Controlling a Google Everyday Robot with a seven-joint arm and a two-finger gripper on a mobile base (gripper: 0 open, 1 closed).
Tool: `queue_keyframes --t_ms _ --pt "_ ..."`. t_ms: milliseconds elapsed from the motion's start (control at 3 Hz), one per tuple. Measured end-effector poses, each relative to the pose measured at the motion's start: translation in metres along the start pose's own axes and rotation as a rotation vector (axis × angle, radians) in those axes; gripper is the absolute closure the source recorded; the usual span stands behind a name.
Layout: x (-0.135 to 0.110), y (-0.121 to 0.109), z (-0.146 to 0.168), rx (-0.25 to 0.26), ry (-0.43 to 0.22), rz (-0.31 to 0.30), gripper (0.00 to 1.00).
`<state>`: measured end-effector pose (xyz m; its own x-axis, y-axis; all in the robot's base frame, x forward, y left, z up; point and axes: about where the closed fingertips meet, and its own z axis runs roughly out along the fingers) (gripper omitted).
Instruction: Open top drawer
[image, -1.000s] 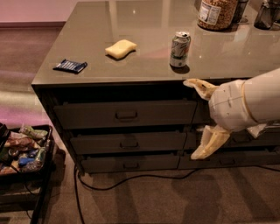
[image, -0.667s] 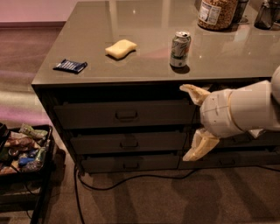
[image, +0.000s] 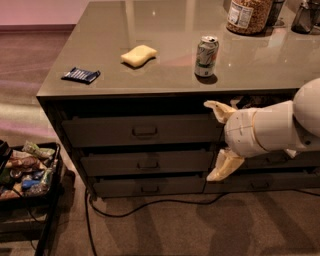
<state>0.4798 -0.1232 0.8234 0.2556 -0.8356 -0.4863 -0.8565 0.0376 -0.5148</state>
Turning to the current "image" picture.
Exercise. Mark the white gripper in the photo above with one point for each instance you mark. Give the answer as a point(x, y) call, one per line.
point(240, 131)

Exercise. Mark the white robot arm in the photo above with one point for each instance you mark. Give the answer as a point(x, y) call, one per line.
point(292, 126)

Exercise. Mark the grey drawer cabinet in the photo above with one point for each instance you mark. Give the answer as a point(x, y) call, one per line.
point(272, 65)

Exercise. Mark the black white chip bag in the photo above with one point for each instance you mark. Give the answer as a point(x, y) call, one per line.
point(246, 101)

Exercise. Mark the green white soda can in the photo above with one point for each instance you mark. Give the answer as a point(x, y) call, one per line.
point(206, 55)

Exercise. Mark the yellow sponge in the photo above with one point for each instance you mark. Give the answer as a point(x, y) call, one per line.
point(138, 55)

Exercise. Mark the large nut jar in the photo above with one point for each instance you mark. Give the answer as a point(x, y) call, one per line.
point(248, 17)

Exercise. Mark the dark glass bottle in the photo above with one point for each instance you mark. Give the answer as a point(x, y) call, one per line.
point(307, 17)

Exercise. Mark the dark container behind jar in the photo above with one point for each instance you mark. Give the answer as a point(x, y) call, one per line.
point(274, 12)

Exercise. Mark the blue snack packet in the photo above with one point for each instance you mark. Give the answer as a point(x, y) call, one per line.
point(81, 76)

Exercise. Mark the black tray of snacks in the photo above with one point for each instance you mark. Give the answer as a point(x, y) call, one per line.
point(28, 171)

